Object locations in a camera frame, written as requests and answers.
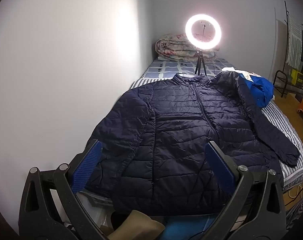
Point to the navy puffer jacket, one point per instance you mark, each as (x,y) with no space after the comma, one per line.
(179,130)

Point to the yellow box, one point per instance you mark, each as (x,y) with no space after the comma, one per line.
(297,77)

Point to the beige cloth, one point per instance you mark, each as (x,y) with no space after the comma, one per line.
(136,226)

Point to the blue white striped bed sheet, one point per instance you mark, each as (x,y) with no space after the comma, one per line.
(279,120)

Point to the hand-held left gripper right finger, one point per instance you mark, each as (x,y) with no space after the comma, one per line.
(218,164)

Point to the black tripod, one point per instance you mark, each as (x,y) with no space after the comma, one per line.
(199,63)

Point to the bright blue garment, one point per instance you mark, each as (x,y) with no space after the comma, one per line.
(261,90)

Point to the blue plastic bag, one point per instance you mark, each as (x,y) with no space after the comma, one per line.
(189,226)

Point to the black clothes drying rack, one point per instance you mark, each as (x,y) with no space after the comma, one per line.
(288,17)

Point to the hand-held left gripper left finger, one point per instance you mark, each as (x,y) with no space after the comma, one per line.
(89,162)

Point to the blue checked bed sheet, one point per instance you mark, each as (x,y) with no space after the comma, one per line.
(166,67)

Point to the folded floral quilt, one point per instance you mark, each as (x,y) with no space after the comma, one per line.
(171,45)

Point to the black metal frame stand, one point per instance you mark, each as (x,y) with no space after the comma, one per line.
(279,76)

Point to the hanging striped towel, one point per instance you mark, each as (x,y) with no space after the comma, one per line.
(294,42)

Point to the white cloth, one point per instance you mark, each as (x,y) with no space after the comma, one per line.
(231,69)

